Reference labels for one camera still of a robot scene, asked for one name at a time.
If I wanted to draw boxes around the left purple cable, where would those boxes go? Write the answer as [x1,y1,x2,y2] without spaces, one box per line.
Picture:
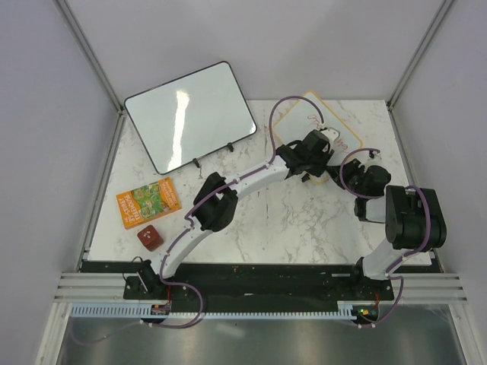
[71,94,328,346]

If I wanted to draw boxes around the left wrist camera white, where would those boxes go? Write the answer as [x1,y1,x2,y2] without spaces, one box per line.
[320,128,340,144]

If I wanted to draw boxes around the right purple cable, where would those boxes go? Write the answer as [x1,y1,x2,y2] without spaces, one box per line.
[340,148,433,330]

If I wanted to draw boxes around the yellow framed whiteboard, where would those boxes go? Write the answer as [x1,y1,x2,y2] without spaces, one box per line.
[272,91,363,167]

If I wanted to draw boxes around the aluminium frame rail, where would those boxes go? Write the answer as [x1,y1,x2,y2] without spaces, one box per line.
[54,273,125,303]

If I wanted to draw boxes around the black framed whiteboard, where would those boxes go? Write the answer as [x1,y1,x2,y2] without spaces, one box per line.
[124,61,257,175]

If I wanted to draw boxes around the orange book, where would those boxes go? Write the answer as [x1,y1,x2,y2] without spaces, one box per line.
[116,177,182,230]

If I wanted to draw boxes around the brown red cube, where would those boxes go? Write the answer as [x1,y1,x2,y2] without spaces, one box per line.
[137,224,164,252]

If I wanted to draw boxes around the purple cable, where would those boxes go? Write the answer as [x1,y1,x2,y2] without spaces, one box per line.
[71,94,328,346]
[340,148,433,330]

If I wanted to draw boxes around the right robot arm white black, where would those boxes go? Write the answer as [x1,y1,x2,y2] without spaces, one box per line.
[327,159,447,300]

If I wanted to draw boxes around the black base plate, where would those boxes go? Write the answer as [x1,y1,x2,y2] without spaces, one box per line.
[81,261,395,305]

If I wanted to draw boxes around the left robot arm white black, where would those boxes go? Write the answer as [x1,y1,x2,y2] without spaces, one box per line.
[140,128,339,299]

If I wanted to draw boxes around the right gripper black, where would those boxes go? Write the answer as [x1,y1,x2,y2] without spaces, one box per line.
[325,158,366,198]

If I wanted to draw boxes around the white slotted cable duct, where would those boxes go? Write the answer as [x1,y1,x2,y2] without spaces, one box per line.
[71,303,357,320]

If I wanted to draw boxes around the black whiteboard stand foot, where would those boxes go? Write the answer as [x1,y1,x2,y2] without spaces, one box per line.
[301,173,310,183]

